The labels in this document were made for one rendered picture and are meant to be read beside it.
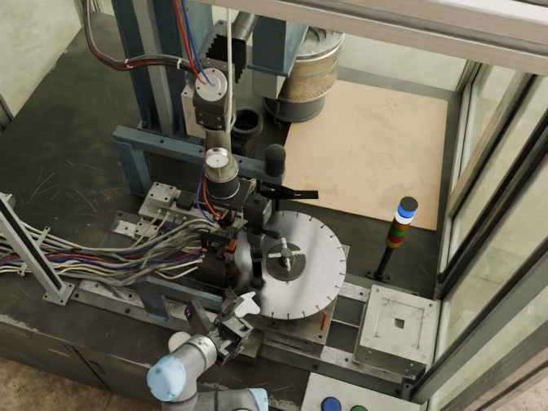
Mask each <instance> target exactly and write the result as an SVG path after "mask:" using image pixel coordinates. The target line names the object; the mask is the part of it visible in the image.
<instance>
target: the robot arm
mask: <svg viewBox="0 0 548 411"><path fill-rule="evenodd" d="M254 295H255V292H250V293H248V294H243V295H242V296H239V297H238V298H236V299H235V300H233V301H232V302H231V303H230V304H229V305H228V306H227V307H226V308H225V310H224V311H222V312H220V313H219V314H218V315H217V317H216V318H215V319H214V322H210V319H209V317H208V316H207V315H206V312H205V310H204V309H203V307H202V305H201V303H200V302H199V300H189V302H188V305H187V306H186V309H185V312H184V315H185V316H186V318H187V320H188V323H189V324H190V326H191V327H192V330H193V332H194V334H195V335H194V336H192V337H191V338H190V339H188V340H187V341H186V342H184V343H183V344H182V345H180V346H179V347H177V348H176V349H175V350H173V351H172V352H171V353H170V354H169V355H167V356H164V357H163V358H161V359H160V360H159V361H158V362H157V363H156V364H155V365H154V366H153V367H152V368H151V369H150V370H149V372H148V376H147V384H148V386H149V387H150V388H151V392H152V394H153V395H154V396H155V397H157V398H158V399H159V400H161V404H162V411H268V405H267V393H266V391H265V390H264V389H262V388H258V389H250V388H246V389H242V390H231V391H209V392H199V393H197V383H196V380H197V378H198V377H199V376H200V375H201V374H202V373H203V372H205V371H206V370H207V369H208V368H209V367H210V366H211V365H212V364H213V363H215V364H217V365H218V366H219V367H221V366H222V365H224V364H225V363H226V362H227V361H228V360H229V359H230V358H231V359H234V358H235V357H236V356H237V355H238V354H239V353H240V352H242V351H243V350H244V349H245V348H244V347H243V346H242V343H243V341H244V340H245V339H247V338H248V336H250V333H251V331H252V329H253V328H254V327H253V326H251V325H250V324H248V322H246V321H245V320H243V319H242V318H236V317H243V316H244V315H245V314H246V313H251V314H255V315H256V314H258V313H259V312H260V309H259V307H258V306H257V305H256V303H255V302H254V301H253V300H252V299H251V298H252V297H253V296H254ZM232 314H234V315H235V316H231V315H232ZM237 349H240V350H239V352H238V353H236V351H237Z"/></svg>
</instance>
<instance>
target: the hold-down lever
mask: <svg viewBox="0 0 548 411"><path fill-rule="evenodd" d="M249 229H250V230H253V231H256V232H260V233H262V234H265V235H267V237H270V238H272V239H275V240H280V239H281V236H282V235H281V232H278V231H276V230H273V229H265V228H261V227H257V226H254V225H252V224H251V225H250V226H249Z"/></svg>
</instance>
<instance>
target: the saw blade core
mask: <svg viewBox="0 0 548 411"><path fill-rule="evenodd" d="M297 213H298V212H294V211H285V210H284V215H283V211H273V212H272V214H271V215H270V216H271V217H269V219H268V221H267V222H266V224H265V226H267V227H268V229H273V230H276V231H278V232H281V235H282V236H281V239H280V240H275V239H272V238H270V237H269V238H268V239H267V240H266V242H265V244H264V246H263V248H262V250H263V261H262V262H254V261H253V254H252V249H251V248H250V244H249V243H247V237H246V232H247V231H248V229H249V226H250V225H251V222H250V221H249V222H247V223H245V224H244V225H243V226H244V227H245V228H247V229H245V228H244V227H243V226H242V227H241V228H240V229H239V230H238V231H237V232H236V234H235V235H234V237H233V238H232V239H234V240H236V245H235V248H234V250H233V251H231V250H229V249H228V250H227V252H226V256H225V272H226V276H227V279H228V283H229V285H230V286H231V288H232V290H234V291H233V292H234V294H235V295H236V296H237V297H239V296H242V295H243V294H248V293H250V292H255V295H254V296H253V297H252V298H251V299H252V300H253V301H254V302H255V303H256V305H257V306H258V307H259V309H260V312H259V314H261V315H263V316H267V317H272V318H274V319H280V320H288V316H287V314H289V320H293V319H299V318H303V317H304V315H305V317H306V316H310V315H312V314H315V313H317V312H318V311H319V310H318V308H319V309H320V310H322V309H323V308H324V307H326V306H324V304H323V303H322V302H323V301H324V303H325V304H326V305H328V304H330V303H331V300H332V301H333V300H334V298H335V297H336V295H337V294H338V292H339V290H340V289H341V287H342V285H343V281H344V278H345V276H344V275H345V274H346V259H345V254H344V252H343V248H340V247H342V246H341V244H340V242H339V240H338V238H337V237H336V236H334V233H333V232H332V231H331V230H330V229H329V228H328V227H327V226H324V227H323V228H320V227H322V226H323V225H324V224H323V223H322V222H321V221H319V220H317V219H315V218H313V217H311V216H309V215H307V214H302V213H298V217H296V215H297ZM311 218H312V219H311ZM310 219H311V221H309V220H310ZM331 236H332V237H331ZM235 237H236V238H235ZM237 238H238V239H237ZM282 238H285V241H286V242H288V243H292V244H295V245H297V246H298V247H299V248H300V249H301V250H304V254H305V256H306V267H305V269H304V271H303V273H302V274H301V275H300V276H298V277H297V278H295V279H293V280H289V281H283V280H279V279H277V278H275V277H274V276H272V275H271V274H270V273H269V271H268V270H267V268H266V264H265V258H266V254H267V252H268V251H269V250H270V248H272V247H273V246H274V245H276V244H279V243H282ZM337 248H339V249H337ZM340 260H342V262H340ZM339 273H341V274H343V275H339ZM228 276H230V277H228ZM335 286H337V287H338V288H337V287H335ZM236 288H238V289H236ZM339 288H340V289H339ZM235 289H236V290H235ZM327 297H329V298H330V299H331V300H329V299H328V298H327ZM316 306H318V308H317V307H316ZM272 312H274V314H273V316H272ZM303 312H304V315H303Z"/></svg>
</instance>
